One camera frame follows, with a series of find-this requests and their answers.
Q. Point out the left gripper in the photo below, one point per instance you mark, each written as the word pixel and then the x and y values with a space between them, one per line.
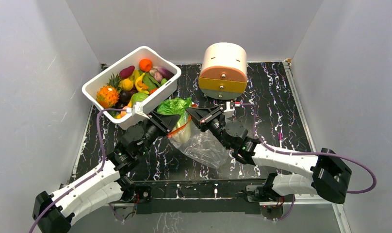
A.
pixel 166 123

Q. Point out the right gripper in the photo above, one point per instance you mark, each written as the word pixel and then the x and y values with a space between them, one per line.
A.
pixel 210 119

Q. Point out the green toy cabbage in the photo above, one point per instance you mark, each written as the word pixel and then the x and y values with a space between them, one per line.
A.
pixel 182 131

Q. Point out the clear zip top bag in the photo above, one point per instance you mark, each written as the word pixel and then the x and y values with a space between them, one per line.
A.
pixel 203 147

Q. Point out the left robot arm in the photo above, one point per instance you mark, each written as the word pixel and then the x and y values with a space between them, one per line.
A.
pixel 107 182

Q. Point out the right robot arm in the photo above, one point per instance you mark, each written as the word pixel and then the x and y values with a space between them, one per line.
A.
pixel 323 174

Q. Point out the round drawer cabinet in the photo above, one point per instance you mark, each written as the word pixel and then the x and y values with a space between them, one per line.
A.
pixel 223 74

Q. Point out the toy garlic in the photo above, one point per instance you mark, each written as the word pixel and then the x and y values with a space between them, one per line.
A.
pixel 156 75

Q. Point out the purple toy onion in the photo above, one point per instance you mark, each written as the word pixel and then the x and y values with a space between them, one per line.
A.
pixel 165 72

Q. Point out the dark toy plum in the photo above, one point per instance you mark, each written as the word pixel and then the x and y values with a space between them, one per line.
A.
pixel 124 96

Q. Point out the yellow toy fruit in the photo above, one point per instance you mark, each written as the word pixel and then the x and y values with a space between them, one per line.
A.
pixel 126 84

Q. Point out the orange toy tangerine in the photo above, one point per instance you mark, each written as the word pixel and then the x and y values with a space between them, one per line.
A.
pixel 145 65

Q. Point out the toy pineapple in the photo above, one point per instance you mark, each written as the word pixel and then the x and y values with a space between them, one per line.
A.
pixel 108 95

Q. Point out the purple toy sweet potato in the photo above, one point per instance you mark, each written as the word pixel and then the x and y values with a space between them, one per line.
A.
pixel 126 72

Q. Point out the white plastic bin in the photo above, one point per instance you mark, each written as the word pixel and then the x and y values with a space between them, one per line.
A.
pixel 91 87

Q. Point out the purple white pen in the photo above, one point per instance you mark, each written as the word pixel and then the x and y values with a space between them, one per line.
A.
pixel 280 138

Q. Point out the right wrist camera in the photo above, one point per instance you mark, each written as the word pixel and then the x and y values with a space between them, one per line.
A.
pixel 230 108

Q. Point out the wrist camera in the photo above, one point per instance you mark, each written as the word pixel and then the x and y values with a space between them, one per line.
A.
pixel 230 108
pixel 136 111

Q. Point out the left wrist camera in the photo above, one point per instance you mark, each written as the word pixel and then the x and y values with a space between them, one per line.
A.
pixel 136 111

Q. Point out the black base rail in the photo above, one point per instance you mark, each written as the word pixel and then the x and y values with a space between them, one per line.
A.
pixel 206 196

